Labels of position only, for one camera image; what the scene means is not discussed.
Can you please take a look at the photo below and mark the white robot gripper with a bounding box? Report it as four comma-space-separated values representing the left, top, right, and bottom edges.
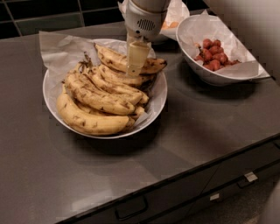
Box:
125, 0, 171, 77

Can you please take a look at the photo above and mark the spotted yellow banana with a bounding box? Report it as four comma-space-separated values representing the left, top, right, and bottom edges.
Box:
81, 52, 149, 105
98, 65, 156, 88
94, 43, 167, 74

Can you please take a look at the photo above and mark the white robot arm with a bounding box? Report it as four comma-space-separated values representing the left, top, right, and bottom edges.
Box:
121, 0, 280, 86

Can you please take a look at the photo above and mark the white banana bowl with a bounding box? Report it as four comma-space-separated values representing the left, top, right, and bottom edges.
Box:
42, 38, 169, 140

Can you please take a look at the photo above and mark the paper liner in red-fruit bowl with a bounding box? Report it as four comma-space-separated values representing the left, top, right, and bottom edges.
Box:
178, 10, 270, 80

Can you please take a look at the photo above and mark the large central spotted banana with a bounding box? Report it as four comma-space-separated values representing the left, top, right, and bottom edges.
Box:
64, 73, 135, 116

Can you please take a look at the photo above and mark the white bowl with red fruit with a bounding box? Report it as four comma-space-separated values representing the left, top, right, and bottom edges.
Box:
175, 14, 270, 88

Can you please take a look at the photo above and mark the hidden lower yellow banana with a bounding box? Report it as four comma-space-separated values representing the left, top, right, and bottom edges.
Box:
75, 101, 145, 132

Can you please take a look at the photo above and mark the front bottom yellow banana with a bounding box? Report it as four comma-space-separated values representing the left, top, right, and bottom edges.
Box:
56, 85, 129, 136

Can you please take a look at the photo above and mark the pile of orange fruits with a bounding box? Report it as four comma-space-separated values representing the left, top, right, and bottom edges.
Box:
162, 21, 179, 30

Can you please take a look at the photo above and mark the pile of red fruits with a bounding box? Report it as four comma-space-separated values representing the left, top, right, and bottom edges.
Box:
193, 38, 240, 72

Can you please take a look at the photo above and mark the white paper under bananas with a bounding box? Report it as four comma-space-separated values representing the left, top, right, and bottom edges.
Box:
39, 32, 167, 139

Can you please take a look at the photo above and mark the silver drawer latch lower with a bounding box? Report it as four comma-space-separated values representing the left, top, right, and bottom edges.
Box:
209, 193, 221, 201

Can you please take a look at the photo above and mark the silver drawer latch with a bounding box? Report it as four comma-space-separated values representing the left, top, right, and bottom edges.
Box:
244, 171, 258, 183
209, 193, 221, 201

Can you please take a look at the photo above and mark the dark cabinet drawer front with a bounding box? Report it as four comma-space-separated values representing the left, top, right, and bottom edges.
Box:
56, 136, 280, 224

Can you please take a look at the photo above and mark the silver drawer latch upper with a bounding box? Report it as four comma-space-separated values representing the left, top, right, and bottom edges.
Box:
244, 171, 258, 183

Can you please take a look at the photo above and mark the black drawer handle left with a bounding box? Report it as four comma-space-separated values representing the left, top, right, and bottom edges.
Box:
115, 196, 149, 221

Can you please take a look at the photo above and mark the black drawer handle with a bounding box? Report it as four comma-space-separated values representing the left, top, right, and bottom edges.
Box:
115, 196, 149, 221
237, 177, 256, 189

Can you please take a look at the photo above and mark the black drawer handle right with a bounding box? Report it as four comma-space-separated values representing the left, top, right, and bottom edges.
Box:
237, 177, 256, 189

